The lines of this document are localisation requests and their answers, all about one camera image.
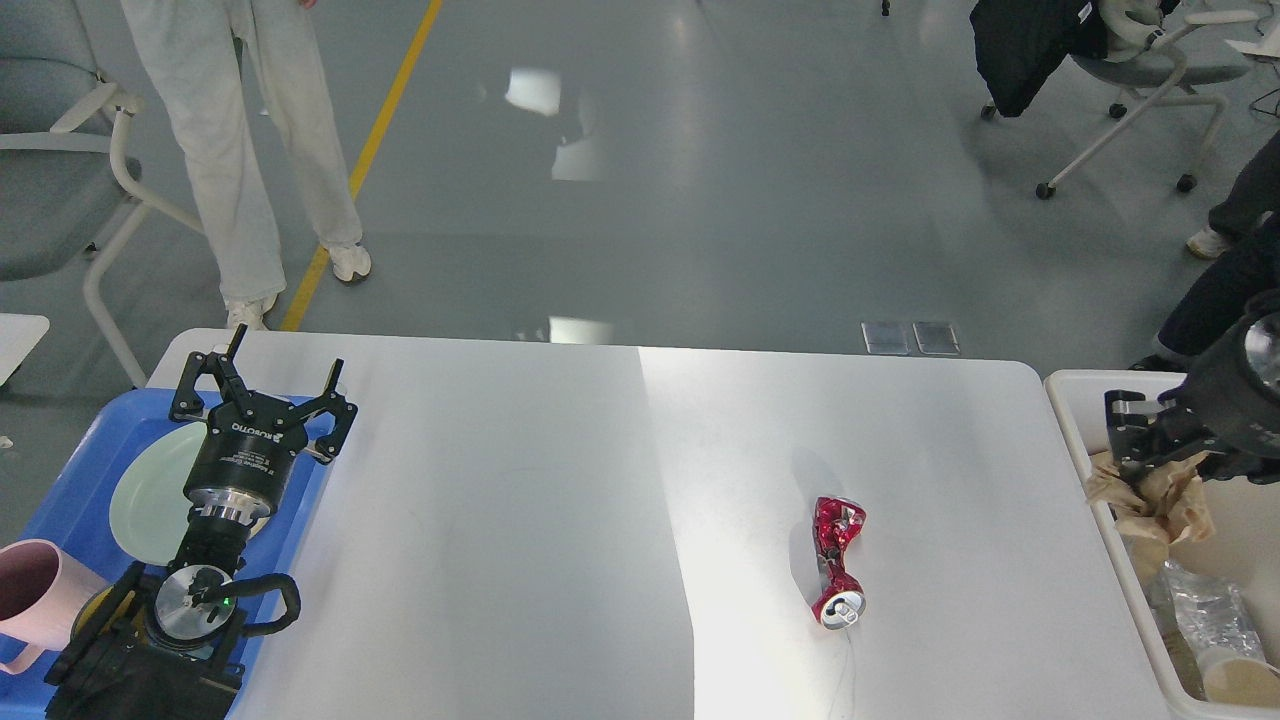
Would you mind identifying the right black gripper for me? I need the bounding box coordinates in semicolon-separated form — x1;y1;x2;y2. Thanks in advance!
1103;313;1279;486

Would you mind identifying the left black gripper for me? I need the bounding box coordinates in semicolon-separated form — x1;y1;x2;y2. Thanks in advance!
169;324;358;521

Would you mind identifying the brown paper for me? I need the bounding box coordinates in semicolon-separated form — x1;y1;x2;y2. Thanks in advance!
1084;451;1216;546

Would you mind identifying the brown paper bag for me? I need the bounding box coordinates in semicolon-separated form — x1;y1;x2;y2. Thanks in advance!
1114;518;1170;588

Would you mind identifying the green plate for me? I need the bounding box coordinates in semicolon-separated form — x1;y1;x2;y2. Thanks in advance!
110;423;268;568

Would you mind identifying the aluminium foil tray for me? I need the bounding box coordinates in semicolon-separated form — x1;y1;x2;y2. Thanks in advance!
1152;559;1268;694

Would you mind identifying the white paper cup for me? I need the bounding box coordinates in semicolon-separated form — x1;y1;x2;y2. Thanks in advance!
1196;646;1279;708

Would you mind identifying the blue-grey HOME mug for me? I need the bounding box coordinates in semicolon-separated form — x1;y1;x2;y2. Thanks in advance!
70;585;137;641

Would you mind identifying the pink ribbed mug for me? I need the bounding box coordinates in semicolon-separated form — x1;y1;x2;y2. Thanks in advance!
1;539;111;675

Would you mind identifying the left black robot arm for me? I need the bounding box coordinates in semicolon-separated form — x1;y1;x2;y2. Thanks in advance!
45;325;358;719

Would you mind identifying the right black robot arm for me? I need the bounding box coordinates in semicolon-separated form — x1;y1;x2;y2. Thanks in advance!
1103;290;1279;488

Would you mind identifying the white plastic bin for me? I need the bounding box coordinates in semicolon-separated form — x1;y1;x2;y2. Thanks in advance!
1044;370;1279;719

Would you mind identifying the blue plastic tray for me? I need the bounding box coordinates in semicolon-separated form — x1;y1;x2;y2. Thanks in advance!
1;389;329;719

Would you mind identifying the person in black trousers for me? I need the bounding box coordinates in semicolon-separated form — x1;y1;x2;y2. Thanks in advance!
1130;213;1279;373

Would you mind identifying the person in dark trousers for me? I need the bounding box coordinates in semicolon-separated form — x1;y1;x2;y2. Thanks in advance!
1185;131;1279;260

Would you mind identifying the white side table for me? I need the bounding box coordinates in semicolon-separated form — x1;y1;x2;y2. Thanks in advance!
0;313;50;386

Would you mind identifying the right metal floor plate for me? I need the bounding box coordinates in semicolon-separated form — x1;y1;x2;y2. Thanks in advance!
911;322;963;357

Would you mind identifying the metal floor plate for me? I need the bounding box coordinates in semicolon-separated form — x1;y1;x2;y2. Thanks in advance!
861;322;913;356
911;322;963;357

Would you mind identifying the grey office chair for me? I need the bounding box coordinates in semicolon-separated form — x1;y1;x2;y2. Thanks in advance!
1;1;202;388

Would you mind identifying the left metal floor plate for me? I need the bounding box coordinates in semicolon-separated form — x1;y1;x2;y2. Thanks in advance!
861;322;913;356

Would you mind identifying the person in light trousers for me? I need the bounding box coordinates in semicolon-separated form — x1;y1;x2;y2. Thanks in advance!
122;1;372;331

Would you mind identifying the red crumpled wrapper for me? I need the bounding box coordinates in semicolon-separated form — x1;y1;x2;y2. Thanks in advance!
812;496;867;632

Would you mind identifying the chair with black jacket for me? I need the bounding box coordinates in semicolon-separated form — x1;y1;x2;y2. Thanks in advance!
969;1;1260;200

